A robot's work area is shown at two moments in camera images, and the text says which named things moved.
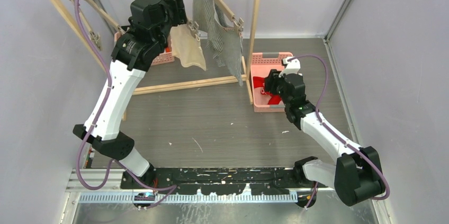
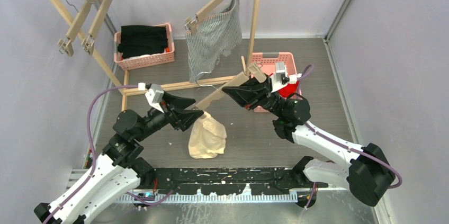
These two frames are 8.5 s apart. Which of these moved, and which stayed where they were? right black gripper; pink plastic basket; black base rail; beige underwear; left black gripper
Moved: left black gripper; beige underwear; right black gripper
Stayed: black base rail; pink plastic basket
